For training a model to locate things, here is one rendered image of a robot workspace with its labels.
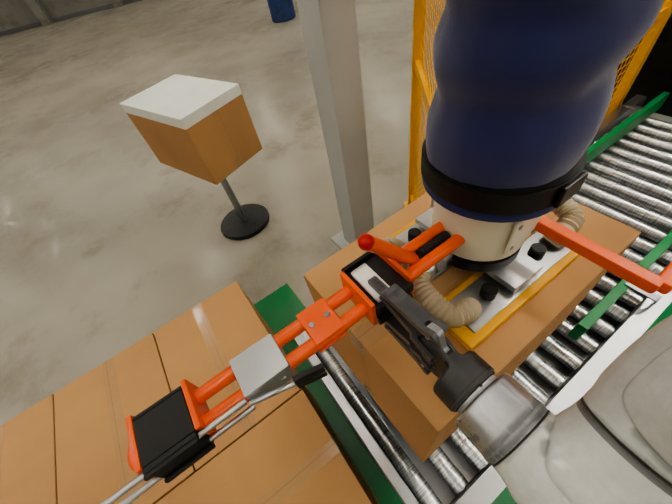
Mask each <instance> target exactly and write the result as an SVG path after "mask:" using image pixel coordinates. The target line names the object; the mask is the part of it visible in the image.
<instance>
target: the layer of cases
mask: <svg viewBox="0 0 672 504"><path fill-rule="evenodd" d="M268 334H271V335H272V336H274V335H273V333H272V331H271V330H270V328H269V327H268V325H267V323H266V322H265V320H264V319H263V317H262V316H261V315H260V313H259V312H258V310H257V309H256V308H255V306H254V305H253V303H252V302H251V300H250V299H249V298H248V296H247V295H246V293H245V292H244V291H243V289H242V288H241V286H240V285H239V284H238V282H237V281H236V282H234V283H232V284H231V285H229V286H227V287H226V288H224V289H223V290H221V291H219V292H218V293H216V294H214V295H213V296H211V297H210V298H208V299H206V300H205V301H203V302H201V303H200V304H198V305H197V306H195V307H193V308H192V309H190V310H188V311H187V312H185V313H184V314H182V315H180V316H179V317H177V318H175V319H174V320H172V321H170V322H169V323H167V324H166V325H164V326H162V327H161V328H159V329H157V330H156V331H154V334H153V333H151V334H149V335H148V336H146V337H144V338H143V339H141V340H140V341H138V342H136V343H135V344H133V345H131V346H130V347H128V348H127V349H125V350H123V351H122V352H120V353H118V354H117V355H115V356H113V357H112V358H110V359H109V360H107V361H105V362H104V363H102V364H100V365H99V366H97V367H96V368H94V369H92V370H91V371H89V372H87V373H86V374H84V375H83V376H81V377H79V378H78V379H76V380H74V381H73V382H71V383H70V384H68V385H66V386H65V387H63V388H61V389H60V390H58V391H56V392H55V393H54V395H53V394H52V395H50V396H48V397H47V398H45V399H43V400H42V401H40V402H39V403H37V404H35V405H34V406H32V407H30V408H29V409H27V410H26V411H24V412H22V413H21V414H19V415H17V416H16V417H14V418H13V419H11V420H9V421H8V422H6V423H4V424H3V425H1V426H0V504H100V503H102V502H103V501H104V500H106V499H107V498H109V497H110V496H111V495H113V494H114V493H115V492H117V491H118V490H119V489H121V488H122V487H124V486H125V485H126V484H128V483H129V482H130V481H132V480H133V479H135V478H136V477H137V476H139V475H138V474H136V473H135V472H133V471H132V470H131V469H130V467H129V465H128V462H127V449H128V447H129V444H130V443H129V437H128V432H127V426H126V421H125V418H126V417H128V416H130V415H132V416H136V415H138V414H139V413H141V412H142V411H143V410H145V409H146V408H148V407H149V406H151V405H152V404H154V403H155V402H157V401H158V400H160V399H161V398H163V397H164V396H166V395H167V394H169V393H170V392H172V391H173V390H175V389H176V388H177V387H179V386H181V385H180V381H181V380H183V379H186V380H187V381H189V382H191V383H192V384H194V385H196V386H197V387H200V386H201V385H203V384H204V383H206V382H207V381H208V380H210V379H211V378H213V377H214V376H216V375H217V374H219V373H220V372H221V371H223V370H224V369H226V368H227V367H229V366H230V364H229V361H230V360H231V359H233V358H234V357H236V356H237V355H239V354H240V353H242V352H243V351H245V350H246V349H247V348H249V347H250V346H252V345H253V344H255V343H256V342H258V341H259V340H261V339H262V338H264V337H265V336H266V335H268ZM254 406H255V407H256V409H255V410H254V411H252V412H251V413H250V414H248V415H247V416H246V417H244V418H243V419H242V420H240V421H239V422H238V423H236V424H235V425H234V426H233V427H231V428H230V429H229V430H227V431H226V432H225V433H223V434H222V435H221V436H219V437H218V438H217V439H215V440H214V444H215V446H216V447H215V448H214V449H213V450H211V451H210V452H209V453H208V454H206V455H205V456H204V457H202V458H201V459H200V460H198V461H197V462H196V463H194V464H193V465H192V466H190V467H189V468H188V469H186V470H185V471H184V472H182V473H181V474H180V475H178V476H177V477H176V478H175V479H173V480H172V481H171V482H169V483H165V481H164V479H165V478H163V479H162V480H161V481H159V482H158V483H157V484H155V485H154V486H153V487H151V488H150V489H149V490H147V491H146V492H145V493H143V494H142V495H141V496H139V497H138V498H137V499H135V500H134V501H133V502H131V503H130V504H378V503H377V501H376V499H375V498H374V496H373V494H372V493H371V491H370V490H369V488H368V486H367V485H366V483H365V482H364V480H363V478H362V477H361V475H360V474H359V472H358V470H357V469H356V467H355V465H354V464H353V462H352V461H351V459H350V457H349V456H348V454H347V453H346V451H345V449H344V448H343V446H342V444H341V443H340V441H339V440H338V438H337V436H336V435H335V433H334V432H333V430H332V428H331V427H330V425H329V423H328V422H327V420H326V419H325V417H324V416H323V414H322V412H321V411H320V409H319V407H318V406H317V404H316V402H315V401H314V399H313V398H312V396H311V394H310V393H309V391H308V390H307V388H306V386H304V387H302V388H300V389H299V388H298V387H297V386H295V387H293V388H290V389H288V390H286V391H284V392H282V393H280V394H277V395H275V396H273V397H271V398H269V399H267V400H264V401H262V402H260V403H259V404H258V405H254Z"/></svg>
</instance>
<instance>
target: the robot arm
mask: <svg viewBox="0 0 672 504"><path fill-rule="evenodd" d="M351 275H352V276H353V277H354V279H355V280H356V281H357V282H358V283H359V284H360V285H361V286H362V287H363V288H364V289H365V290H366V291H367V292H368V293H369V294H370V295H371V296H372V297H373V298H374V299H375V300H376V301H377V302H378V303H380V302H382V303H383V304H384V305H385V306H386V307H387V308H388V310H389V311H390V312H391V313H392V314H393V315H394V316H392V317H391V318H390V319H388V320H387V321H386V322H384V323H385V325H384V327H385V329H386V330H388V331H389V333H390V334H391V335H392V336H393V337H394V338H395V339H396V340H397V341H398V343H399V344H400V345H401V346H402V347H403V348H404V349H405V350H406V351H407V352H408V354H409V355H410V356H411V357H412V358H413V359H414V360H415V361H416V362H417V364H418V365H419V366H420V368H421V369H422V370H423V372H424V373H425V374H426V375H428V374H430V373H431V372H432V373H433V374H434V375H435V376H437V377H438V379H437V381H436V382H435V384H434V387H433V391H434V393H435V394H436V395H437V396H438V397H439V398H440V400H441V401H442V402H443V403H444V404H445V405H446V406H447V407H448V408H449V410H450V411H451V412H453V411H454V412H455V413H456V412H457V411H458V412H459V413H460V415H459V417H458V418H457V420H456V422H455V423H456V426H457V427H458V428H459V429H460V430H461V431H462V432H463V433H464V434H465V436H466V437H467V439H468V440H470V441H471V443H472V444H473V445H474V446H475V447H476V448H477V450H478V451H479V452H480V453H481V454H482V455H483V457H484V459H485V460H486V461H487V462H489V463H490V464H491V465H492V467H493V468H494V469H495V470H496V472H497V473H498V474H499V475H500V477H501V478H502V480H503V481H504V483H505V484H506V486H507V488H508V490H509V492H510V494H511V496H512V497H513V499H514V500H515V502H516V503H517V504H672V315H670V316H669V317H667V318H665V319H664V320H662V321H661V322H659V323H658V324H656V325H655V326H654V327H652V328H651V329H650V330H648V331H647V332H646V333H645V334H643V335H642V336H641V337H640V338H638V339H637V340H636V341H635V342H633V343H632V344H631V345H630V346H629V347H628V348H627V349H626V350H624V351H623V352H622V353H621V354H620V355H619V356H618V357H617V358H616V359H615V360H614V361H613V362H612V363H611V364H610V365H609V366H608V367H607V368H606V369H605V370H604V371H603V372H602V373H601V374H600V376H599V377H598V379H597V380H596V382H595V383H594V384H593V386H592V387H591V388H590V389H589V390H588V391H587V392H586V393H585V394H584V396H583V397H581V398H580V399H579V400H578V401H577V402H575V403H574V404H573V405H571V406H570V407H568V408H566V409H565V410H563V411H561V412H560V413H558V414H557V415H554V414H553V413H552V412H551V411H550V410H548V409H547V408H546V407H545V406H544V404H543V403H542V402H540V401H538V400H537V399H536V398H535V397H534V396H532V395H531V394H530V393H529V392H528V391H527V390H526V389H525V388H524V387H522V386H521V385H520V384H519V383H518V382H517V381H516V380H515V379H513V378H512V377H511V376H510V375H509V374H507V373H503V374H501V375H500V376H498V377H497V378H496V377H495V376H494V374H495V371H494V368H492V367H491V366H490V365H489V364H488V363H487V362H486V361H485V360H484V359H483V358H482V357H480V356H479V355H478V354H477V353H476V352H475V351H468V352H466V353H465V354H460V353H459V352H458V351H457V350H456V349H455V347H454V346H453V345H452V343H451V342H450V341H449V340H448V339H447V338H446V337H445V336H444V334H445V333H446V332H447V331H448V330H449V328H448V327H447V325H446V324H444V323H443V322H441V321H440V320H438V319H436V318H435V317H433V316H432V315H431V314H430V313H429V312H428V311H427V310H425V309H424V308H423V307H422V306H421V305H420V304H419V303H417V302H416V301H415V300H414V299H413V298H412V297H411V296H409V295H408V294H407V293H406V292H405V291H404V290H403V289H401V288H400V287H399V286H398V285H397V284H393V285H392V286H389V285H388V284H387V283H386V282H385V281H384V280H383V279H381V278H380V277H379V276H378V275H377V274H376V273H375V272H374V271H373V270H372V269H371V268H370V267H369V266H368V265H367V264H366V263H364V264H362V265H361V266H359V267H358V268H356V269H355V270H354V271H352V272H351Z"/></svg>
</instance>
